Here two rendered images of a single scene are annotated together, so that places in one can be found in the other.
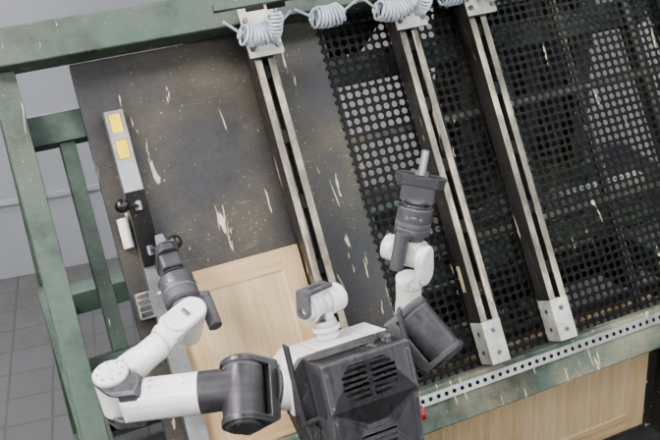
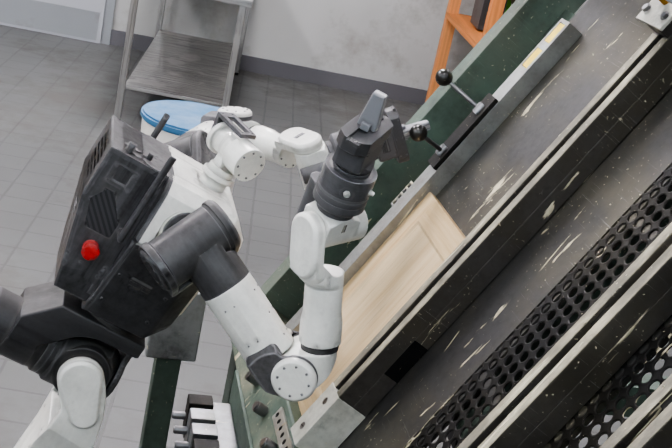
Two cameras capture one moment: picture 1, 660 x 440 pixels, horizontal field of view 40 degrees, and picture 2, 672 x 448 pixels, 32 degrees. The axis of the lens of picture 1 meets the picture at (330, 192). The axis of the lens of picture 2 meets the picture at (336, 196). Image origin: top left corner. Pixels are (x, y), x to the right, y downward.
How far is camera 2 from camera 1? 2.98 m
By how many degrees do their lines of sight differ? 89
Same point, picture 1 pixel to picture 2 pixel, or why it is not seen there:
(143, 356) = (261, 134)
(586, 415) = not seen: outside the picture
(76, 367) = not seen: hidden behind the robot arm
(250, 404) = not seen: hidden behind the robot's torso
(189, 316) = (293, 138)
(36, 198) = (472, 56)
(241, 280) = (434, 244)
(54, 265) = (422, 112)
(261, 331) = (389, 302)
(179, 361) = (355, 254)
